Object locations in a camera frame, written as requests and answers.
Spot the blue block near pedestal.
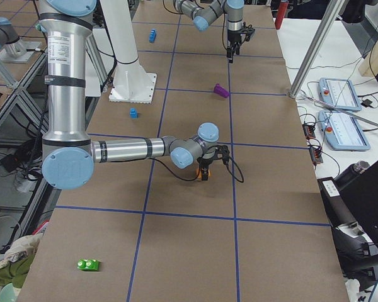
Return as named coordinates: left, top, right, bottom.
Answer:
left=129, top=108, right=139, bottom=119

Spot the green double-stud block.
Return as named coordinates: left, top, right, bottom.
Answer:
left=77, top=259, right=100, bottom=271

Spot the blue block far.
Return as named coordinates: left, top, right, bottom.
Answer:
left=149, top=28, right=157, bottom=43

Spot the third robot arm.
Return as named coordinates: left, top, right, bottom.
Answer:
left=0, top=17, right=255, bottom=62

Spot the orange trapezoid block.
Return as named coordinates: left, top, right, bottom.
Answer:
left=197, top=168, right=210, bottom=181

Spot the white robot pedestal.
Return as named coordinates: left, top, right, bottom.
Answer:
left=100, top=0, right=157, bottom=104

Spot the lower teach pendant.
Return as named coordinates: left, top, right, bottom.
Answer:
left=318, top=110, right=370, bottom=152

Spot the upper teach pendant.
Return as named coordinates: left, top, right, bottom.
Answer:
left=318, top=78, right=362, bottom=112

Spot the red cylinder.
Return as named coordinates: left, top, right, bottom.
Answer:
left=275, top=0, right=289, bottom=30

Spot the purple trapezoid block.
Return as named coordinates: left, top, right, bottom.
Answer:
left=213, top=83, right=230, bottom=98

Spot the silver diagonal frame pole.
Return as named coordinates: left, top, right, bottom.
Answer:
left=288, top=0, right=346, bottom=99

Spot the teach pendant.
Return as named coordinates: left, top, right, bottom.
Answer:
left=318, top=78, right=362, bottom=112
left=318, top=110, right=370, bottom=152

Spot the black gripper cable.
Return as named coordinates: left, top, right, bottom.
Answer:
left=152, top=145, right=245, bottom=184

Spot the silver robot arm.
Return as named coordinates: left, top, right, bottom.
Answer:
left=173, top=0, right=256, bottom=63
left=39, top=1, right=227, bottom=190

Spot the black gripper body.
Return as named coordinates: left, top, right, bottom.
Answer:
left=227, top=22, right=256, bottom=50
left=197, top=145, right=230, bottom=170

